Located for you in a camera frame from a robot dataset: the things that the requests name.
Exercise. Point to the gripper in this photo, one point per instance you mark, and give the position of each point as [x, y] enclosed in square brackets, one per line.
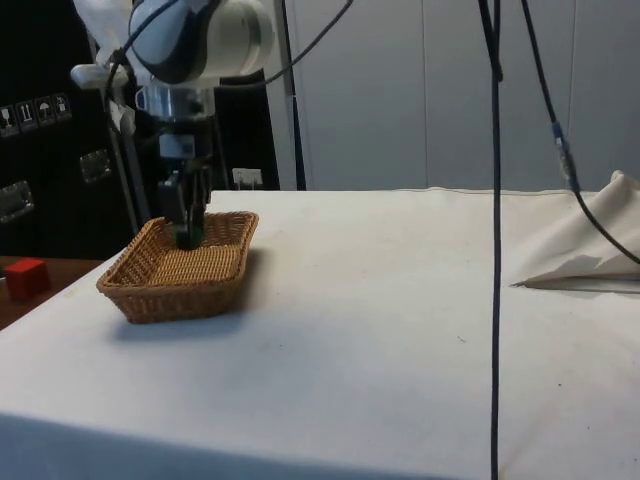
[180, 145]

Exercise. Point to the green ball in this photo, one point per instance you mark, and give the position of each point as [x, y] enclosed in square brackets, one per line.
[191, 239]

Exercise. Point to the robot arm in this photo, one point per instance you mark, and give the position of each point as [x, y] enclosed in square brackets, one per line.
[210, 40]

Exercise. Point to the wicker basket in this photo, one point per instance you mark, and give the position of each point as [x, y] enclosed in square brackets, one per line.
[175, 270]

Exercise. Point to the black cabinet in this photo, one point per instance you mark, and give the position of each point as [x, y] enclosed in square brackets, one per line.
[45, 175]

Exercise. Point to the red cube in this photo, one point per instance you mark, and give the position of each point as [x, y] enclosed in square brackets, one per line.
[27, 280]

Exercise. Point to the pale locker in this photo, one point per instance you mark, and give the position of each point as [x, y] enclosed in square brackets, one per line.
[460, 100]
[360, 115]

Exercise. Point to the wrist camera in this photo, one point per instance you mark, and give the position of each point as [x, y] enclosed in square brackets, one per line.
[92, 75]

